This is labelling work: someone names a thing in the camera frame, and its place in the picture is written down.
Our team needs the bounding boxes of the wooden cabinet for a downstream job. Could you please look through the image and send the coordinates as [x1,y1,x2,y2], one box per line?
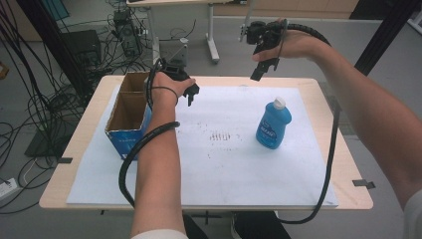
[213,0,360,20]

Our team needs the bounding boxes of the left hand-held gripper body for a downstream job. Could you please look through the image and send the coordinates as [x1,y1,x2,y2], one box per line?
[155,38,189,82]

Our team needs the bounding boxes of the black flat stand base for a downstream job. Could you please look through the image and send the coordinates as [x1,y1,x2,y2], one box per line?
[24,127,76,159]

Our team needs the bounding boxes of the person's leg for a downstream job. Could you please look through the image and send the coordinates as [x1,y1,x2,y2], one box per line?
[182,213,211,239]
[231,210,293,239]

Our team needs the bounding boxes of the person's right leg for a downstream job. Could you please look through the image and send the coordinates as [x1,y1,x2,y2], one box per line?
[231,210,293,239]

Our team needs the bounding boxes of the white left shirt sleeve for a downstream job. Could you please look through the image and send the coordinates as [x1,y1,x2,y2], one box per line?
[130,228,189,239]

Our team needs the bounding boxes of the black equipment box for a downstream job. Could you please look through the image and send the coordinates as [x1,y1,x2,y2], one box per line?
[61,29,103,68]

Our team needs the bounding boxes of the black metal stand post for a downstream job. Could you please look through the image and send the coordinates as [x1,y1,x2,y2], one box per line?
[15,0,93,98]

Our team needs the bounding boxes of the blue plastic bottle white cap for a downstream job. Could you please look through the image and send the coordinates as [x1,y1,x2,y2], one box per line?
[255,96,294,150]

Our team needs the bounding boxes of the white power strip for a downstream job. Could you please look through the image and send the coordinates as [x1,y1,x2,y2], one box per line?
[0,177,18,201]

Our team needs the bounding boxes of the thin black left wrist strap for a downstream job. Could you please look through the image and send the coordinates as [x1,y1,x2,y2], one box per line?
[150,86,179,108]

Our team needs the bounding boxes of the black corrugated right gripper cable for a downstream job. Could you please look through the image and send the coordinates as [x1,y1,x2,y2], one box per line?
[277,22,342,225]

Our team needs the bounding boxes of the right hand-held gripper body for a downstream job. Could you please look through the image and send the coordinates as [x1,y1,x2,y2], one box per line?
[238,20,285,56]

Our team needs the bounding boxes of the person's left hand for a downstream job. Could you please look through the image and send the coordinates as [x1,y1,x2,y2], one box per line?
[148,71,197,110]

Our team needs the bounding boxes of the thin black wrist strap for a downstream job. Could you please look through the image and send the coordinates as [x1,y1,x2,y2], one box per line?
[150,86,179,108]
[277,19,291,60]

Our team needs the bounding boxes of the person's left leg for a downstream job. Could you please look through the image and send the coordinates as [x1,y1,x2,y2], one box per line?
[182,213,211,239]

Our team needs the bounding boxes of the white right shirt sleeve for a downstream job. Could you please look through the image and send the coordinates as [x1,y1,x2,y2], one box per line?
[402,188,422,239]

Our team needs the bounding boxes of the tangle of black floor cables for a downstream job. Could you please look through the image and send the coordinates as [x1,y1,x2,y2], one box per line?
[0,0,198,215]

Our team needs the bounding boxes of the thin black right wrist strap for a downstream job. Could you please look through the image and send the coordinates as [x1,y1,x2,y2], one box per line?
[277,19,291,60]

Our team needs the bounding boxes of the white desk with legs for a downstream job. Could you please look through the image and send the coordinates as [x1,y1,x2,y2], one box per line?
[125,0,255,66]

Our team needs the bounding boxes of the person's right hand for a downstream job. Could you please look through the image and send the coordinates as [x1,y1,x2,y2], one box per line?
[251,18,328,64]

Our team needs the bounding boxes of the grey floor mat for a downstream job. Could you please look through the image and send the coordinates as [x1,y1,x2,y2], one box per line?
[323,82,358,136]

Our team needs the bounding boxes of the white shirt sleeve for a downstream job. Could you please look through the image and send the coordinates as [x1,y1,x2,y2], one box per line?
[130,228,189,239]
[402,188,422,239]

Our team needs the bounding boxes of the blue cardboard box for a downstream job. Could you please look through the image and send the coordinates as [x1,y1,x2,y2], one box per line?
[105,71,153,161]

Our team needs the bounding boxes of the white paper mat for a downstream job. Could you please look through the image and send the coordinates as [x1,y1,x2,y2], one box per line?
[66,85,339,207]

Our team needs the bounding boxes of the black metal frame post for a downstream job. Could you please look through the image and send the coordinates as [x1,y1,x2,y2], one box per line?
[353,0,422,77]

